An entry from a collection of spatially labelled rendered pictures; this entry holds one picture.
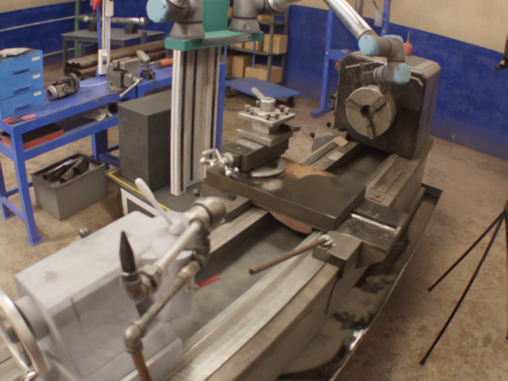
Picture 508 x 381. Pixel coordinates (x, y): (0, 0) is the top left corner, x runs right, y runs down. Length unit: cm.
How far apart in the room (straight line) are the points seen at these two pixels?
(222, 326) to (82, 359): 46
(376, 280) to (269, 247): 67
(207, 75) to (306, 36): 359
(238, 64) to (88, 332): 576
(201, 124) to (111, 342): 213
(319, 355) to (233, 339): 63
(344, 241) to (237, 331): 53
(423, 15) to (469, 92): 113
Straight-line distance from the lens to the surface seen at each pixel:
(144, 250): 93
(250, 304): 127
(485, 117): 566
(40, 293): 84
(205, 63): 276
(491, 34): 553
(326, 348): 177
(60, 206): 323
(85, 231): 106
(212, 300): 145
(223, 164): 165
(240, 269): 159
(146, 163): 281
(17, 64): 284
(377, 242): 156
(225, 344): 116
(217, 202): 116
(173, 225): 96
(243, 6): 263
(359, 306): 199
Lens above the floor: 170
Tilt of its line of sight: 26 degrees down
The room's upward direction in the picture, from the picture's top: 4 degrees clockwise
